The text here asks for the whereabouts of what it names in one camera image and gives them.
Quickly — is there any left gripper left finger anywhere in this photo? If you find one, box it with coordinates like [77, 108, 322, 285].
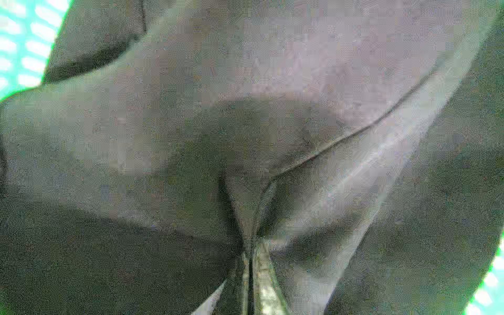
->
[212, 253, 250, 315]

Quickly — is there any black skirt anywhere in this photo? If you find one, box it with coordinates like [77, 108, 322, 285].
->
[1, 1, 503, 314]

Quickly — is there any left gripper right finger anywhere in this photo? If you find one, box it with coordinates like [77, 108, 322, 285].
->
[252, 241, 291, 315]

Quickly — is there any green plastic basket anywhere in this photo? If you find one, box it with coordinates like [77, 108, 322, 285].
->
[1, 0, 72, 99]

